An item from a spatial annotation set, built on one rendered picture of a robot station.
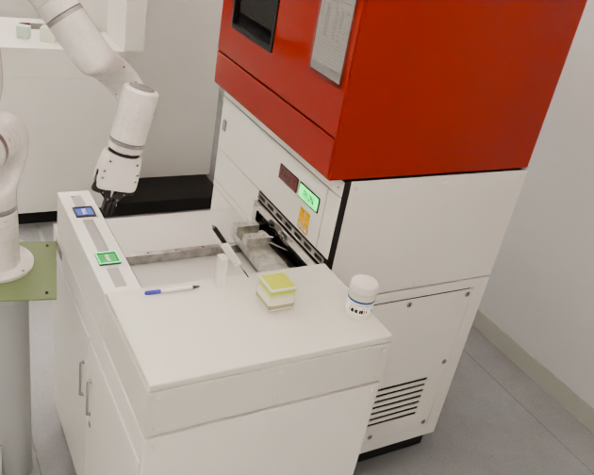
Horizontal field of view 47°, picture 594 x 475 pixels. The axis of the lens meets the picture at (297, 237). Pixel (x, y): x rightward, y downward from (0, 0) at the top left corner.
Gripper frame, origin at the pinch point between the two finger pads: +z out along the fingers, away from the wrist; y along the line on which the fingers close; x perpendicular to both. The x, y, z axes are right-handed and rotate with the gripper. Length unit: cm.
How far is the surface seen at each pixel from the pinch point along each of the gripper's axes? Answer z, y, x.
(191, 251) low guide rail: 19.8, -36.0, -16.9
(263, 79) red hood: -34, -47, -29
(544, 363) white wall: 55, -223, -1
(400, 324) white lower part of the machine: 23, -100, 16
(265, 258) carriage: 13, -53, -3
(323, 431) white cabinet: 32, -51, 50
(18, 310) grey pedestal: 43.6, 10.5, -17.2
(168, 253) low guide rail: 21.4, -28.6, -16.9
